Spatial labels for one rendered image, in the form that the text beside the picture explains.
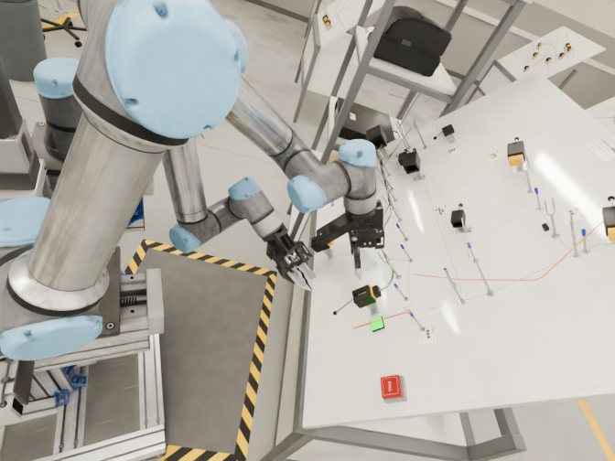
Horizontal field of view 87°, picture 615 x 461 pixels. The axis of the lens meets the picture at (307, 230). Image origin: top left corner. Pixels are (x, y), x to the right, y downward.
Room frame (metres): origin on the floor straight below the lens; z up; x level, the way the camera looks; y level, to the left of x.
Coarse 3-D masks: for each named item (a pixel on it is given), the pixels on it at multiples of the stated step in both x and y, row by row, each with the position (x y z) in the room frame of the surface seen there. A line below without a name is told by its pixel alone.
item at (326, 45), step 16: (352, 0) 4.34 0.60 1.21; (384, 0) 3.74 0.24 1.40; (320, 16) 4.50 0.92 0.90; (336, 16) 3.79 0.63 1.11; (352, 16) 3.83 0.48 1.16; (320, 32) 3.96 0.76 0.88; (336, 32) 3.68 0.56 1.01; (352, 32) 4.82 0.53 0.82; (304, 48) 4.62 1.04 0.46; (320, 48) 3.72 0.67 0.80; (336, 48) 3.95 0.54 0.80; (304, 64) 4.21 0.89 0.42; (320, 64) 3.61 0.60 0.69; (336, 64) 3.66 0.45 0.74; (352, 64) 3.71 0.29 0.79; (304, 80) 3.75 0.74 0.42; (320, 80) 3.63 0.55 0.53; (304, 96) 3.55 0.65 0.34
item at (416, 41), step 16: (400, 16) 1.63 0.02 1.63; (416, 16) 1.66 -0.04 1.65; (384, 32) 1.60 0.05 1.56; (400, 32) 1.60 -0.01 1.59; (416, 32) 1.62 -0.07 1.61; (432, 32) 1.64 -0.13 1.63; (448, 32) 1.69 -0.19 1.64; (384, 48) 1.59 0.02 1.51; (400, 48) 1.61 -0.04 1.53; (416, 48) 1.63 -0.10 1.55; (432, 48) 1.65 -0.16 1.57; (400, 64) 1.62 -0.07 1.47; (416, 64) 1.64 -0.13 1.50; (432, 64) 1.65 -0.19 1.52
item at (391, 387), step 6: (384, 378) 0.42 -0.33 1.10; (390, 378) 0.42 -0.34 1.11; (396, 378) 0.42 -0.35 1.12; (384, 384) 0.41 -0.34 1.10; (390, 384) 0.41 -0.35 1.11; (396, 384) 0.41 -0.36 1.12; (384, 390) 0.39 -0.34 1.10; (390, 390) 0.40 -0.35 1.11; (396, 390) 0.40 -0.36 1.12; (384, 396) 0.38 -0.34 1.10; (390, 396) 0.38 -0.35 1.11; (396, 396) 0.38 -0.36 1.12; (402, 396) 0.39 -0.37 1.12
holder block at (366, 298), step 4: (368, 284) 0.66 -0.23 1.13; (360, 288) 0.65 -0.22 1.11; (364, 288) 0.65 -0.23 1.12; (368, 288) 0.65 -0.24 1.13; (352, 292) 0.64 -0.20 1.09; (356, 292) 0.64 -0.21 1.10; (360, 292) 0.64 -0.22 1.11; (368, 292) 0.63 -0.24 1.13; (356, 296) 0.62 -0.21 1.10; (360, 296) 0.62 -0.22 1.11; (364, 296) 0.62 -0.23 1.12; (368, 296) 0.62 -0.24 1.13; (356, 300) 0.61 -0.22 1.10; (360, 300) 0.61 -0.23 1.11; (364, 300) 0.62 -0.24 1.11; (368, 300) 0.62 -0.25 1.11; (372, 300) 0.62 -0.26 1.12; (356, 304) 0.61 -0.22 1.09; (360, 304) 0.61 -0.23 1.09; (364, 304) 0.62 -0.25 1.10; (368, 304) 0.62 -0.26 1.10
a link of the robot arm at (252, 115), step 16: (240, 96) 0.48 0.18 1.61; (256, 96) 0.51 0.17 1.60; (240, 112) 0.48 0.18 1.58; (256, 112) 0.50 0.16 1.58; (272, 112) 0.55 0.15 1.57; (240, 128) 0.50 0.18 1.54; (256, 128) 0.51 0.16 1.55; (272, 128) 0.54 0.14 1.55; (288, 128) 0.59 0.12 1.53; (256, 144) 0.53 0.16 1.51; (272, 144) 0.54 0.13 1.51; (288, 144) 0.58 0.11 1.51; (304, 144) 0.62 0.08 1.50; (288, 160) 0.56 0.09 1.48
